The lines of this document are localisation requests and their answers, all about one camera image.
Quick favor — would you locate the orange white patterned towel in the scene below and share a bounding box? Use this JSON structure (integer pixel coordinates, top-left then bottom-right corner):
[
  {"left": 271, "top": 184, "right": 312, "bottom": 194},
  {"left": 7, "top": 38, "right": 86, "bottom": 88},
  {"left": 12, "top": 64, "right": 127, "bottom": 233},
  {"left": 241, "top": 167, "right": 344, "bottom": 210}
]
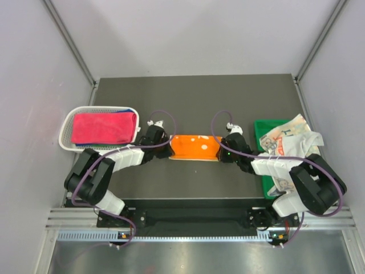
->
[{"left": 169, "top": 135, "right": 222, "bottom": 162}]

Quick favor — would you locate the pink microfiber towel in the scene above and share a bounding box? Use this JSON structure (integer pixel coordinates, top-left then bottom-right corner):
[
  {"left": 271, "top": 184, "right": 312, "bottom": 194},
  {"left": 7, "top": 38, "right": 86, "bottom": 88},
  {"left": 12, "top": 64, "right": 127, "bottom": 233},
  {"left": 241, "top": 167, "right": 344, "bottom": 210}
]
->
[{"left": 71, "top": 111, "right": 137, "bottom": 144}]

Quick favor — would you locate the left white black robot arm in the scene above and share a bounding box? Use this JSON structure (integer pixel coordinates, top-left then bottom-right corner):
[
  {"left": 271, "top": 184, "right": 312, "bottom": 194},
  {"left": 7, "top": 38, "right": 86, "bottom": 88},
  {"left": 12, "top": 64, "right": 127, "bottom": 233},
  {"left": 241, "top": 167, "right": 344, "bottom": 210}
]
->
[{"left": 64, "top": 120, "right": 174, "bottom": 227}]

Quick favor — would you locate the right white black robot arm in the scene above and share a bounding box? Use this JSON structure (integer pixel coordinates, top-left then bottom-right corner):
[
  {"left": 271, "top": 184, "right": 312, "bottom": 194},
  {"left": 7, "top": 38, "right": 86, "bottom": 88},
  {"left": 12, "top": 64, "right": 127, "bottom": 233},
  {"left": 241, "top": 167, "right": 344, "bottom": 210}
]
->
[{"left": 217, "top": 132, "right": 347, "bottom": 226}]

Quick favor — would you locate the green plastic tray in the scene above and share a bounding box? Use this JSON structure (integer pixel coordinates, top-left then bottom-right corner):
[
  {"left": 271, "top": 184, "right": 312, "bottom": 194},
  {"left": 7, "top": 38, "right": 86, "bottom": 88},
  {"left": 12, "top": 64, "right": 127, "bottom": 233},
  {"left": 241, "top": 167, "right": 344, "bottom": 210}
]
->
[{"left": 253, "top": 119, "right": 329, "bottom": 200}]

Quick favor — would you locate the white letter print towel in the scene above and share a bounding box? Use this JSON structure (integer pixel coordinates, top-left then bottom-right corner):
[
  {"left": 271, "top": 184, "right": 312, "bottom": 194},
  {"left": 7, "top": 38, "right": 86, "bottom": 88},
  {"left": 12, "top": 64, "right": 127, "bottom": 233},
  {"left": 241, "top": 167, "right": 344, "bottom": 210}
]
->
[{"left": 254, "top": 114, "right": 310, "bottom": 199}]

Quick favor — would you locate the blue folded towel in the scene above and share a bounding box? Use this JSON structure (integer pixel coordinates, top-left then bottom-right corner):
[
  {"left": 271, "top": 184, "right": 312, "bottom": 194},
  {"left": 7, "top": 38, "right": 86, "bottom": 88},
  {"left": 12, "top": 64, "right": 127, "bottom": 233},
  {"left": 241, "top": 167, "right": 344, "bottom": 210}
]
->
[{"left": 111, "top": 108, "right": 134, "bottom": 113}]

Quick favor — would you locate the white perforated basket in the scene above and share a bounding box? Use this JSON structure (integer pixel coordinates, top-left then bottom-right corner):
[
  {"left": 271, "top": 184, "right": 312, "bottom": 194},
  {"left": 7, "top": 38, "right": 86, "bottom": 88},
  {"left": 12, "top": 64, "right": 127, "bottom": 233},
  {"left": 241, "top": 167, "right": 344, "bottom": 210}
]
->
[{"left": 59, "top": 106, "right": 140, "bottom": 153}]

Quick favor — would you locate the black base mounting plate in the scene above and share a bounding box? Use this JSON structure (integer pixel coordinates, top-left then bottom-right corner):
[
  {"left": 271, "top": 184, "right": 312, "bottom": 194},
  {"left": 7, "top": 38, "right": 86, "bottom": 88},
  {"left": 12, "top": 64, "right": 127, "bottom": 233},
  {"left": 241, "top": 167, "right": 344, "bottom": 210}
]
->
[{"left": 97, "top": 207, "right": 298, "bottom": 229}]

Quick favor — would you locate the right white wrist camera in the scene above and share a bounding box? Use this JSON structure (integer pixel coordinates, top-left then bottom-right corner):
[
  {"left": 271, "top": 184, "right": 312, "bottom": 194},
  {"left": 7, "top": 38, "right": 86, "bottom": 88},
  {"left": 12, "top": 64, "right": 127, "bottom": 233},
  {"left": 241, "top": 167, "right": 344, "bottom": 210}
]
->
[{"left": 226, "top": 122, "right": 243, "bottom": 135}]

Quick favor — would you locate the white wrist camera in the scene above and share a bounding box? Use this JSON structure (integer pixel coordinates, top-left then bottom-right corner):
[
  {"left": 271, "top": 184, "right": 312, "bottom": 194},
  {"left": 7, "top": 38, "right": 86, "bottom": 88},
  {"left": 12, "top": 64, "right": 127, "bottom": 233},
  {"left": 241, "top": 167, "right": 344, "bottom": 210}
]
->
[
  {"left": 226, "top": 122, "right": 243, "bottom": 135},
  {"left": 147, "top": 120, "right": 164, "bottom": 128}
]

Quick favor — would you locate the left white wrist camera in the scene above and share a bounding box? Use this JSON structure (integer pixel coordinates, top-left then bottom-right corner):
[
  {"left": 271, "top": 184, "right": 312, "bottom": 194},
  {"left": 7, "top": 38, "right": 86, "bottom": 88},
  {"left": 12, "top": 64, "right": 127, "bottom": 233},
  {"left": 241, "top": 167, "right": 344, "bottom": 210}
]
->
[{"left": 147, "top": 120, "right": 164, "bottom": 128}]

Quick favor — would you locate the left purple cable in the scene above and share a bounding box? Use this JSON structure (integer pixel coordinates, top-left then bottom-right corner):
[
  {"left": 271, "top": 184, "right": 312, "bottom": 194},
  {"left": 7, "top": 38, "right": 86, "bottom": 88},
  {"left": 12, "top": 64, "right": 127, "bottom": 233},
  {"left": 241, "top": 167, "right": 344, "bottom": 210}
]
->
[{"left": 71, "top": 110, "right": 176, "bottom": 248}]

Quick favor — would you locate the purple cable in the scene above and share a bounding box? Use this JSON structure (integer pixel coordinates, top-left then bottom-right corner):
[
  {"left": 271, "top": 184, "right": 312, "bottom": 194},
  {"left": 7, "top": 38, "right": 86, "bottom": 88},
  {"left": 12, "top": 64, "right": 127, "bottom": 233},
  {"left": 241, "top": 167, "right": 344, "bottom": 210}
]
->
[
  {"left": 71, "top": 110, "right": 176, "bottom": 248},
  {"left": 210, "top": 110, "right": 344, "bottom": 248}
]

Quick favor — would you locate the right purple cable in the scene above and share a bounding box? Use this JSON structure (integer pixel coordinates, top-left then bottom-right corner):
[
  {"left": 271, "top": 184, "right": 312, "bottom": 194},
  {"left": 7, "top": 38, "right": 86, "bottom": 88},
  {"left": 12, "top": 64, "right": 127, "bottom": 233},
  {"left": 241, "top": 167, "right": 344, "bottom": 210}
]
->
[{"left": 210, "top": 110, "right": 344, "bottom": 248}]

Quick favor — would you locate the white slotted cable duct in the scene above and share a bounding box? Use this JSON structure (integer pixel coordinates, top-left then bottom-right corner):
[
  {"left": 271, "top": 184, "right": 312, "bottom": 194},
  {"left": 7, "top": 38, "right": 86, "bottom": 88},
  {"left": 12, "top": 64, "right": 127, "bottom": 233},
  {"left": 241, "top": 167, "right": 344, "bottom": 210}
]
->
[{"left": 57, "top": 230, "right": 286, "bottom": 243}]

